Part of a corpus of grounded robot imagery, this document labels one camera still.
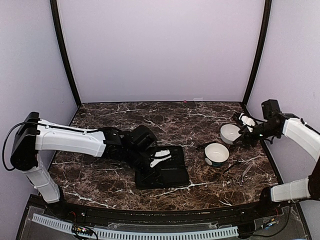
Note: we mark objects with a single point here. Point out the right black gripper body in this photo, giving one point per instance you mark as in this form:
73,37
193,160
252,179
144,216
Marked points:
266,130

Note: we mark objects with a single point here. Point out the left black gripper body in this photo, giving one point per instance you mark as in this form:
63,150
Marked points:
135,158

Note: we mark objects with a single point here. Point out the black zippered tool case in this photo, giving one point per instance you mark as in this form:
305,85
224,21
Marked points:
169,170

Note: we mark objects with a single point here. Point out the black hair clip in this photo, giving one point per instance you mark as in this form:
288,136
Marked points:
231,166
204,145

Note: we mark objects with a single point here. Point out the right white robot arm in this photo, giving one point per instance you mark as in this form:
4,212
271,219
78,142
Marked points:
295,129

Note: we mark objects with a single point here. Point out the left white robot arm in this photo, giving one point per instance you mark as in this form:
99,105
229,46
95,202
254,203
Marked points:
35,134

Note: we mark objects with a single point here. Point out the plain white bowl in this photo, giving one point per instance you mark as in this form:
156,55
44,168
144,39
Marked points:
229,133

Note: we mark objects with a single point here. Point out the white and teal bowl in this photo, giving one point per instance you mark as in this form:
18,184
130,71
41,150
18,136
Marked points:
216,155

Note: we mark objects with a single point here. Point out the silver scissors right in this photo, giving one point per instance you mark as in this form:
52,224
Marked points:
240,180

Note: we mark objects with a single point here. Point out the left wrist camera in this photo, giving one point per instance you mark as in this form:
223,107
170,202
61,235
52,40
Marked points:
144,139

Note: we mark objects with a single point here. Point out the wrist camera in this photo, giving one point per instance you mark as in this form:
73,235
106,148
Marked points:
270,108
144,139

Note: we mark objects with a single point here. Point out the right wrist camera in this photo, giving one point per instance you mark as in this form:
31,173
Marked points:
270,108

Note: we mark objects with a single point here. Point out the right black frame post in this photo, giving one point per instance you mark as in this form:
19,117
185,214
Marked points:
259,51

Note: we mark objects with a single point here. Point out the black frame post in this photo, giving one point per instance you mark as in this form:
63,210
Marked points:
63,51
259,51

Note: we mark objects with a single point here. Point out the black front rail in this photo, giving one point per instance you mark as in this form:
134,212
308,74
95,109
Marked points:
280,222

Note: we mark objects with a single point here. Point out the white slotted cable duct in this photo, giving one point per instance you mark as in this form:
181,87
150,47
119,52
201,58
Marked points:
118,231

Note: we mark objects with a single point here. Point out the left black frame post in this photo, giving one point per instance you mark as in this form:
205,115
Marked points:
63,51

